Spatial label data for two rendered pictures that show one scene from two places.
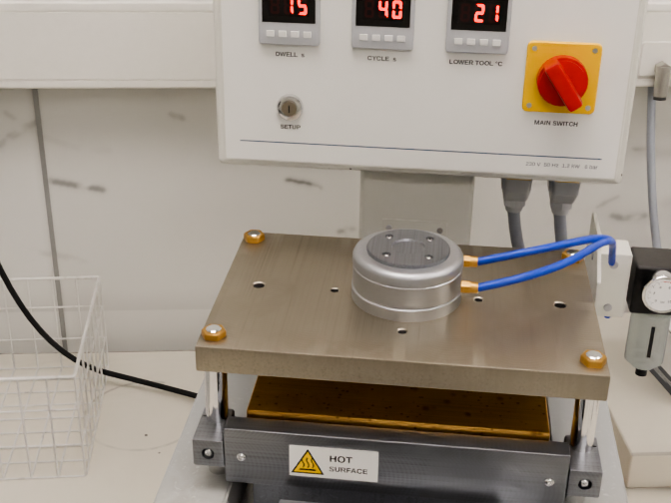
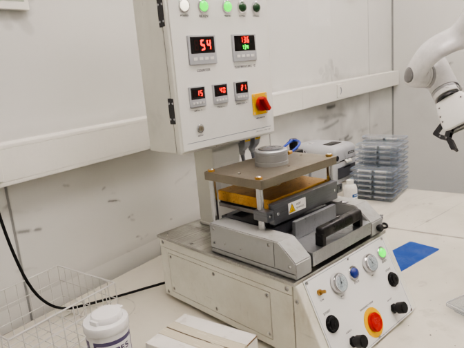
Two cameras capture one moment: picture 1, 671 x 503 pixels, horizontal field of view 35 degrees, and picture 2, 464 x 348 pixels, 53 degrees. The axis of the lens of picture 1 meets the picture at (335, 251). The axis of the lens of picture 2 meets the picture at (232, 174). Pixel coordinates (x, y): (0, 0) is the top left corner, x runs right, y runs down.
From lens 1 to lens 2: 0.83 m
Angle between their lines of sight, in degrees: 47
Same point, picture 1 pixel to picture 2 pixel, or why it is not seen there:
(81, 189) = (31, 231)
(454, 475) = (319, 197)
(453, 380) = (311, 169)
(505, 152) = (251, 129)
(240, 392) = (230, 221)
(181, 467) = (254, 233)
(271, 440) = (284, 204)
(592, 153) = (268, 124)
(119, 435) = not seen: hidden behind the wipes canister
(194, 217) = (78, 229)
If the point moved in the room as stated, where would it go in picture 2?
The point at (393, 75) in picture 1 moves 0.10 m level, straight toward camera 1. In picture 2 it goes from (224, 111) to (255, 111)
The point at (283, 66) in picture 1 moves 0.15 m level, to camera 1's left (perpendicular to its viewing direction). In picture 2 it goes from (197, 114) to (147, 124)
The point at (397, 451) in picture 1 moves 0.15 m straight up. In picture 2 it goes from (308, 195) to (305, 128)
